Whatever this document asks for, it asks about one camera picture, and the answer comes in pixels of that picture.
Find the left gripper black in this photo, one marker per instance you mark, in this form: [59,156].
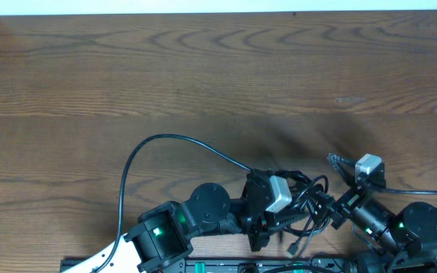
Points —
[256,214]

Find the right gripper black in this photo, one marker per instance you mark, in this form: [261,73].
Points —
[344,205]

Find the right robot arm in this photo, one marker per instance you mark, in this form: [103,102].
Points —
[407,240]

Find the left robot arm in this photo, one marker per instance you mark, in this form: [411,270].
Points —
[163,235]

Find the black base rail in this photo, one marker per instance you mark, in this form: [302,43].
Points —
[195,265]

